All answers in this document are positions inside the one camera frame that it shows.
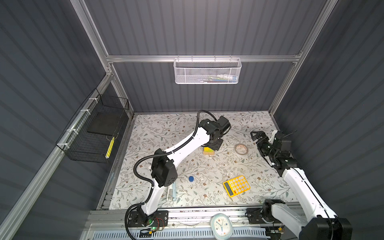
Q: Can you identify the yellow green marker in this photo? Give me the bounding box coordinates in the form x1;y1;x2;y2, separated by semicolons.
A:
105;137;115;159

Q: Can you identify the white analog clock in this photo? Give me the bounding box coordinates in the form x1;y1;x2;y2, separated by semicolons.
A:
210;213;234;240

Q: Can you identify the black corrugated cable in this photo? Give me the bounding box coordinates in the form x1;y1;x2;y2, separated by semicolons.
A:
124;109;217;240

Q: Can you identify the natural wood block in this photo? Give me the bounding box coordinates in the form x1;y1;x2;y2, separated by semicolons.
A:
203;151;215;156

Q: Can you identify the clear tape roll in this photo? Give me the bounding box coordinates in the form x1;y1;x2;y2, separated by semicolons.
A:
235;144;249;156

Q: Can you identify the white stapler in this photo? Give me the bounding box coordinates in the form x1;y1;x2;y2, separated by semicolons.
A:
167;183;177;202

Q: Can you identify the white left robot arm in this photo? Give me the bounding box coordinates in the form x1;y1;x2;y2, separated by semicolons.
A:
134;110;232;216

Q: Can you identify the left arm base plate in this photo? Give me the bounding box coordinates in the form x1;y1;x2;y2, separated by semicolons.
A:
126;210;169;228

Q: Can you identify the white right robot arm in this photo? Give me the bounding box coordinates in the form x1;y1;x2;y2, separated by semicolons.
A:
251;131;353;240

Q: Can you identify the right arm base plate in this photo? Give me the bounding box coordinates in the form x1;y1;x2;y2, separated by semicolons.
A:
245;208;269;224

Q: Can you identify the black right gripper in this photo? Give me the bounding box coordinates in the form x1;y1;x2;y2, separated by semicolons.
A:
251;130;277;160

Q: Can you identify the white wire basket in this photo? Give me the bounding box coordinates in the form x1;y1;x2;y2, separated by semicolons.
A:
173;58;242;85

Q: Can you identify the black wire basket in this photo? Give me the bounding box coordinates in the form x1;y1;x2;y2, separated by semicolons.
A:
56;90;130;164

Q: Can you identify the yellow calculator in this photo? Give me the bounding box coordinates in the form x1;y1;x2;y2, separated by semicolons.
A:
223;176;251;198

